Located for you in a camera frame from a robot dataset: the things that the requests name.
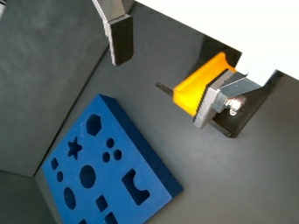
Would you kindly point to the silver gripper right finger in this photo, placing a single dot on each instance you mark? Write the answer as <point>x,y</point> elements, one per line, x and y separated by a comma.
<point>223,94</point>

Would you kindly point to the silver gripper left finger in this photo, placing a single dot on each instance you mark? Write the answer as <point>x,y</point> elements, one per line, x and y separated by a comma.
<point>119,29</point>

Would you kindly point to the yellow arch block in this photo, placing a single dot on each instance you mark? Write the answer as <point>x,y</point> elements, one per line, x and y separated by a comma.
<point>187,94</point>

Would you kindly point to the blue foam shape board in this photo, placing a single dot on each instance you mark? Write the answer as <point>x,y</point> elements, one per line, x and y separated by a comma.
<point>105,174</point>

